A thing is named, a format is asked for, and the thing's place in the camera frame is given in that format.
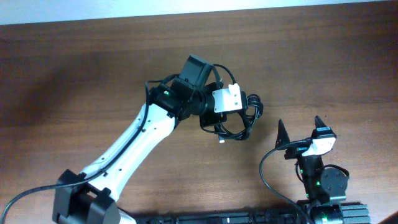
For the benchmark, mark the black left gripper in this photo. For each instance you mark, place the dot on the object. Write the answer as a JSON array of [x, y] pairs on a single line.
[[216, 118]]

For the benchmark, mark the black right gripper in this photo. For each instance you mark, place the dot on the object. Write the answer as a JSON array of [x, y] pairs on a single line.
[[296, 152]]

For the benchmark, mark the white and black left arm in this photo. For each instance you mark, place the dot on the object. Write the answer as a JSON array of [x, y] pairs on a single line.
[[91, 195]]

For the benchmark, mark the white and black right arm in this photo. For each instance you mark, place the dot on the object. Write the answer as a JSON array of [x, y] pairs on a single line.
[[323, 184]]

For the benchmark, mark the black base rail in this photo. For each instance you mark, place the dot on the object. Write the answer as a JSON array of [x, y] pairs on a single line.
[[339, 213]]

